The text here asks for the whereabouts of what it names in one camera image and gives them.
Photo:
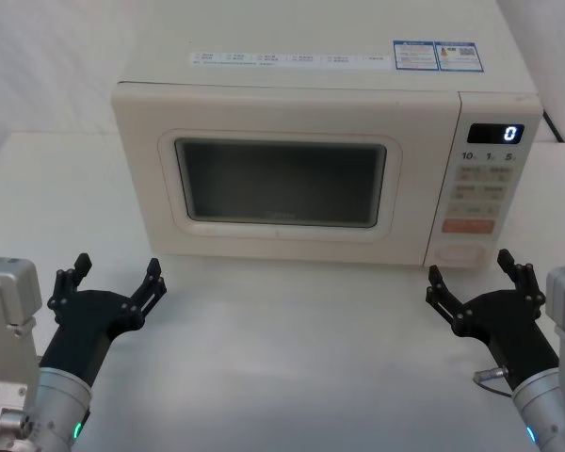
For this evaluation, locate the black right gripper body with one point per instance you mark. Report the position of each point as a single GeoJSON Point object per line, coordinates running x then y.
{"type": "Point", "coordinates": [504, 325]}

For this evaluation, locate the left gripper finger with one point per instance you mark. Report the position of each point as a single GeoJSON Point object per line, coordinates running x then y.
{"type": "Point", "coordinates": [66, 287]}
{"type": "Point", "coordinates": [147, 289]}

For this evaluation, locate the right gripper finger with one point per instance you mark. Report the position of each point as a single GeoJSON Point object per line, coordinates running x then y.
{"type": "Point", "coordinates": [522, 280]}
{"type": "Point", "coordinates": [445, 296]}

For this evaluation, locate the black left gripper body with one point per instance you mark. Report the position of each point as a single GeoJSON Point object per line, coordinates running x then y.
{"type": "Point", "coordinates": [92, 320]}

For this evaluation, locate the white table cloth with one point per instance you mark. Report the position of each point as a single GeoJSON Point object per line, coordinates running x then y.
{"type": "Point", "coordinates": [282, 358]}

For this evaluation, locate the cream microwave oven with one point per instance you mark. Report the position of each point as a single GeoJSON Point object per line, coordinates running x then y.
{"type": "Point", "coordinates": [282, 108]}

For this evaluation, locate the white curtain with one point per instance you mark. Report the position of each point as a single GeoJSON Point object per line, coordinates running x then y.
{"type": "Point", "coordinates": [52, 56]}

